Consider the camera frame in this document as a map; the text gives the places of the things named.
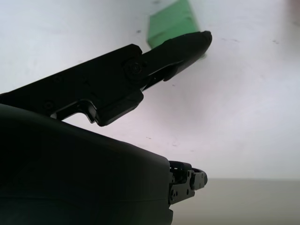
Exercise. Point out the black three-fingered right hand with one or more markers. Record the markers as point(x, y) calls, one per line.
point(70, 168)

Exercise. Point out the green cube block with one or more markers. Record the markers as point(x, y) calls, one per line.
point(173, 21)

